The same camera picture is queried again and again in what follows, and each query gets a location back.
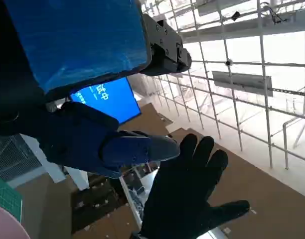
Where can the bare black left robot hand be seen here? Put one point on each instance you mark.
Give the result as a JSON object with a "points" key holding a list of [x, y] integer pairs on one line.
{"points": [[75, 42]]}

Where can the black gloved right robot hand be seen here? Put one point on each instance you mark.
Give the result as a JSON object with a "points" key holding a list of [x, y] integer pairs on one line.
{"points": [[182, 194]]}

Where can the pink bowl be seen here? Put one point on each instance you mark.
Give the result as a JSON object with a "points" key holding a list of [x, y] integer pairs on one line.
{"points": [[5, 226]]}

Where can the blue monitor screen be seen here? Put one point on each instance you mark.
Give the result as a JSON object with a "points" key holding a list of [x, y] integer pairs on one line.
{"points": [[115, 102]]}

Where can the grey metal plate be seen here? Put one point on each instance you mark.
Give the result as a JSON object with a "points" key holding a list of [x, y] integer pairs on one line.
{"points": [[242, 81]]}

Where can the white cabinet with wide grille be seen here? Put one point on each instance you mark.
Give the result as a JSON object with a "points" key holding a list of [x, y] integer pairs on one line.
{"points": [[15, 159]]}

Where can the green cutting mat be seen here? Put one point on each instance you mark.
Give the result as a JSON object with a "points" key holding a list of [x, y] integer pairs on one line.
{"points": [[6, 195]]}

